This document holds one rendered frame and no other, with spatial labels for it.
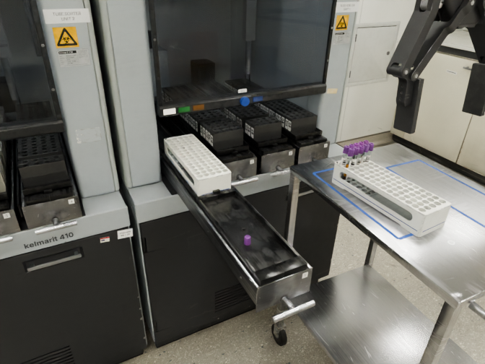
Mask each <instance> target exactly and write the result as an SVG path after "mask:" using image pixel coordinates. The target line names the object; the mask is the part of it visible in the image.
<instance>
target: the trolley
mask: <svg viewBox="0 0 485 364"><path fill-rule="evenodd" d="M341 159H342V155H339V156H335V157H329V158H325V159H322V160H315V161H312V162H305V163H301V164H298V165H291V166H290V168H289V171H290V179H289V193H288V201H287V215H286V222H285V230H284V239H285V240H286V241H287V242H288V243H289V244H290V245H291V246H293V239H294V226H295V220H296V213H297V202H298V195H299V188H300V181H301V182H303V183H304V184H305V185H306V186H308V187H309V188H310V189H312V190H313V191H314V192H315V193H316V194H317V195H318V196H320V197H321V198H322V199H323V200H325V201H326V202H327V203H328V204H330V205H331V206H332V207H333V208H334V209H335V210H336V211H338V212H339V213H340V214H341V215H343V216H344V217H345V218H346V219H347V220H348V221H350V222H351V223H352V224H353V225H355V226H356V227H357V228H358V229H360V230H361V231H362V232H363V233H364V234H365V235H366V236H368V237H369V238H370V243H369V246H368V249H367V255H366V258H365V261H364V266H361V267H358V268H356V269H353V270H350V271H347V272H344V273H342V274H339V275H336V276H334V277H330V278H328V279H325V280H322V281H320V282H316V283H314V284H311V285H310V291H309V292H306V293H303V294H301V295H298V296H297V297H294V298H291V299H289V300H290V301H291V302H292V304H293V305H294V306H298V305H300V304H302V303H305V302H307V301H309V300H314V301H315V306H313V307H312V308H308V309H307V310H304V311H302V312H299V313H297V315H298V316H299V318H300V319H301V320H302V322H303V323H304V325H305V326H306V327H307V328H308V330H309V331H310V333H311V334H312V335H313V336H314V338H315V339H316V341H317V342H318V344H319V345H320V346H321V347H322V348H323V350H324V351H325V353H326V354H327V356H328V357H329V358H330V359H331V361H332V362H333V364H478V363H477V362H476V361H475V360H474V359H473V358H471V357H470V356H469V355H468V354H467V353H466V352H465V351H464V350H462V349H461V348H460V347H459V346H458V345H457V344H456V343H454V341H452V340H451V338H450V334H451V332H452V330H453V327H454V325H455V323H456V321H457V319H458V317H459V315H460V312H461V310H462V308H463V306H466V305H468V304H469V306H468V307H469V308H470V309H471V310H472V311H473V312H475V313H476V314H478V315H479V316H480V317H482V319H484V320H485V310H484V309H483V308H482V307H481V306H480V305H479V304H478V303H476V302H475V300H478V299H480V298H482V297H484V296H485V187H483V186H481V185H479V184H477V183H475V182H473V181H471V180H469V179H467V178H465V177H463V176H462V175H460V174H458V173H456V172H454V171H452V170H450V169H448V168H446V167H444V166H442V165H440V164H438V163H436V162H434V161H432V160H430V159H428V158H426V157H425V156H423V155H420V154H419V153H417V152H415V151H413V150H411V149H409V148H407V147H404V146H403V145H401V144H399V143H397V144H390V145H387V146H383V147H376V148H373V151H372V153H371V156H370V161H372V162H374V163H376V164H378V165H380V166H382V167H384V168H385V169H387V170H389V171H391V172H393V173H395V174H397V175H399V176H400V177H402V178H405V179H406V180H408V181H410V182H412V183H415V184H416V185H417V186H420V187H422V188H423V189H426V190H428V191H430V192H431V193H433V194H435V195H437V196H439V197H441V198H443V199H444V200H446V201H448V202H450V203H451V207H450V210H449V212H448V215H447V219H446V220H445V224H444V226H443V227H440V228H438V229H436V230H434V231H432V232H430V233H427V234H426V235H423V236H422V237H417V236H415V235H414V234H412V233H410V232H409V231H407V230H406V229H404V228H403V227H401V225H399V224H398V223H397V222H395V221H394V220H392V219H390V218H389V217H387V216H386V215H384V214H383V213H381V212H379V211H378V210H376V209H375V208H373V207H371V206H370V205H369V204H367V203H365V202H364V201H362V200H361V199H359V198H357V197H356V196H355V195H353V194H351V193H349V192H348V191H347V190H345V189H342V188H340V187H339V186H337V185H336V184H334V183H332V178H333V169H334V165H335V162H336V161H339V160H341ZM377 245H379V247H381V248H382V249H383V250H384V251H386V252H387V253H388V254H390V255H391V256H392V257H393V258H394V259H395V260H396V261H397V262H399V263H400V264H401V265H402V266H404V267H405V268H406V269H407V270H409V271H410V273H412V274H413V275H414V276H415V277H417V278H418V279H419V280H421V281H422V282H423V283H424V284H425V285H426V286H427V287H429V288H430V289H431V290H432V291H434V292H435V293H436V294H437V295H439V296H440V297H441V298H442V299H443V300H444V301H445V302H444V304H443V307H442V309H441V311H440V314H439V316H438V319H437V322H436V324H434V323H433V322H432V321H430V320H429V319H428V318H427V317H426V316H425V315H424V314H423V313H422V312H421V311H420V310H419V309H418V308H417V307H416V306H414V305H413V304H412V303H411V302H410V301H409V300H408V299H407V298H405V297H404V296H403V295H402V294H401V293H400V292H399V291H398V290H397V289H395V288H394V286H392V285H391V284H390V283H389V282H388V281H387V280H386V279H385V278H384V277H383V276H382V275H380V274H379V273H378V272H377V271H376V270H375V269H374V268H372V264H373V261H374V257H375V252H376V249H377ZM271 330H272V334H273V337H274V340H275V341H276V343H277V344H278V345H279V346H283V345H285V344H286V343H287V334H286V324H285V323H284V319H283V320H281V321H278V322H276V323H275V324H273V325H272V327H271Z"/></svg>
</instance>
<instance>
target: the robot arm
mask: <svg viewBox="0 0 485 364"><path fill-rule="evenodd" d="M440 21H441V22H440ZM464 27H465V28H467V29H468V32H469V35H470V37H471V41H472V44H473V47H474V50H475V52H476V56H477V59H478V61H479V63H473V65H472V69H471V74H470V78H469V81H468V87H467V90H466V96H465V100H464V104H463V109H462V111H463V112H465V113H470V114H473V115H475V116H484V114H485V0H416V3H415V7H414V11H413V14H412V15H411V18H410V20H409V21H408V24H407V26H406V29H405V30H404V32H403V34H402V36H401V39H400V41H399V43H398V45H397V47H396V50H395V52H394V54H393V56H392V58H391V60H390V63H389V64H388V67H387V69H386V72H387V74H391V75H393V77H397V78H398V90H397V96H396V104H397V106H396V114H395V120H394V125H393V128H394V129H397V130H400V131H403V132H406V133H408V134H413V133H415V130H416V122H417V118H418V113H419V106H420V101H421V94H422V89H423V84H424V79H422V78H419V76H420V74H421V73H422V72H423V71H424V69H425V67H426V66H427V64H428V63H429V62H430V60H431V59H432V57H433V55H435V53H436V52H437V50H438V48H439V47H440V46H441V45H442V43H443V41H444V40H445V38H446V37H447V36H448V35H449V34H450V33H453V32H454V31H455V30H456V29H462V28H464ZM399 64H401V66H399ZM412 67H413V69H411V68H412Z"/></svg>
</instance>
